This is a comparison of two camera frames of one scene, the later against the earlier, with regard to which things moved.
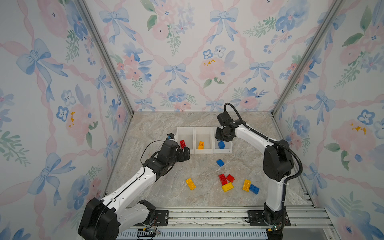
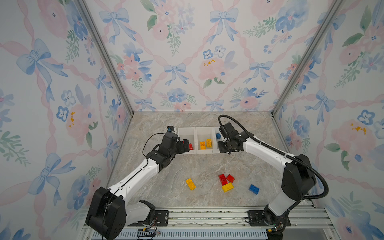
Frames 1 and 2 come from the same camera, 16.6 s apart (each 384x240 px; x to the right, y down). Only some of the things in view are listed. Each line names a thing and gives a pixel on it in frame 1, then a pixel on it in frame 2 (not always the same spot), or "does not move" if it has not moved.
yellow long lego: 190,184 does not move
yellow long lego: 246,185 to 209,143
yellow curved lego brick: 201,145 does not move
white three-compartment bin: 202,140 does not move
